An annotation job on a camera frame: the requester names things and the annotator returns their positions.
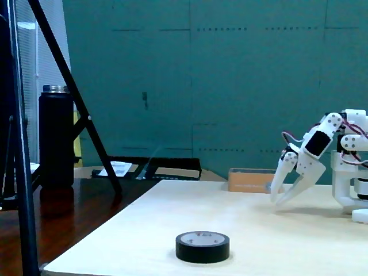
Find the metal tray with tan sides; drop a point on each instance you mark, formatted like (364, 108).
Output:
(247, 181)

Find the black tape roll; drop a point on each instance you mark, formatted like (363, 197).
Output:
(201, 254)

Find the black insulated bottle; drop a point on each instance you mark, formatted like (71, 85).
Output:
(56, 138)

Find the black flat case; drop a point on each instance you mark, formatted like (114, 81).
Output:
(178, 166)

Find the black tripod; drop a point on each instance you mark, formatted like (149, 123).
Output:
(27, 215)

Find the yellow object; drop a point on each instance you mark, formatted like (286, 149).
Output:
(77, 143)

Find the light wooden board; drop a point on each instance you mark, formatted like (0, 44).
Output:
(258, 244)

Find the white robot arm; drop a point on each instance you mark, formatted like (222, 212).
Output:
(340, 178)

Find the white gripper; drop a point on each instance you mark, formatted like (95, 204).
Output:
(306, 166)

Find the white printed paper sheet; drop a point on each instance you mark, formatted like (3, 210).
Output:
(120, 168)

